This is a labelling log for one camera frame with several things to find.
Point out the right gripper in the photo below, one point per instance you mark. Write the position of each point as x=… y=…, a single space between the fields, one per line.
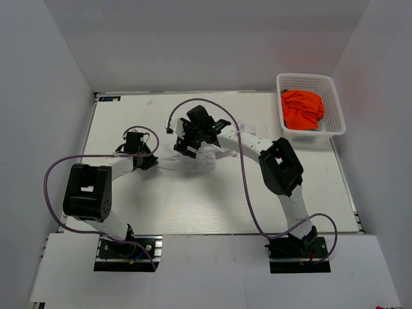
x=181 y=145

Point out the orange t shirt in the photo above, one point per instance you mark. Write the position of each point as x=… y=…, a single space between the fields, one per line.
x=302 y=110

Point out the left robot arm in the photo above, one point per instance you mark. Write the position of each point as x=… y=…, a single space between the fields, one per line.
x=88 y=195

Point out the blue label sticker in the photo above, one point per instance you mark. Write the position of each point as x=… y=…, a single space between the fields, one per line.
x=109 y=98

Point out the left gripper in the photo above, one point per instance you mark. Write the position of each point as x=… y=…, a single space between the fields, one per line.
x=152 y=161

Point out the white plastic basket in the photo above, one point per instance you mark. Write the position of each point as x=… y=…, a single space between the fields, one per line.
x=332 y=124

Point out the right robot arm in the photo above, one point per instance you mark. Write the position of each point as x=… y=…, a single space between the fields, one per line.
x=280 y=167

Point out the white t shirt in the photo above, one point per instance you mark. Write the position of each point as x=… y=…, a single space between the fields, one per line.
x=196 y=161

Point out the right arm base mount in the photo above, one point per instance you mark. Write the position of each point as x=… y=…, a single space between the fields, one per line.
x=285 y=257

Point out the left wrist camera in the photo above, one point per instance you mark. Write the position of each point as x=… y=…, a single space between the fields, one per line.
x=133 y=132

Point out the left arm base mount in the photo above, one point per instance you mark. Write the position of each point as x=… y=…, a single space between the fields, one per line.
x=115 y=257

